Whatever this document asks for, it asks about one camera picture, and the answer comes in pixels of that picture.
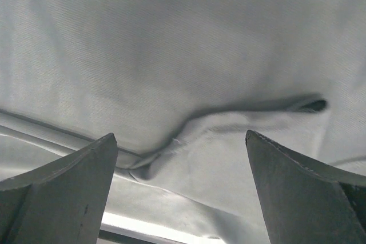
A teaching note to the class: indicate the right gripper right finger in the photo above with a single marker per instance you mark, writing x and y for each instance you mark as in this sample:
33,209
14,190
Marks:
304,200

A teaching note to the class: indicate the dark grey t shirt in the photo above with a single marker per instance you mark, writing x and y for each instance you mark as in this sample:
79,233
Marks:
179,83

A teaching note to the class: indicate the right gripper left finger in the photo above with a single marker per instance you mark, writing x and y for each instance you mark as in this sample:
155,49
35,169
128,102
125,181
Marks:
62,201

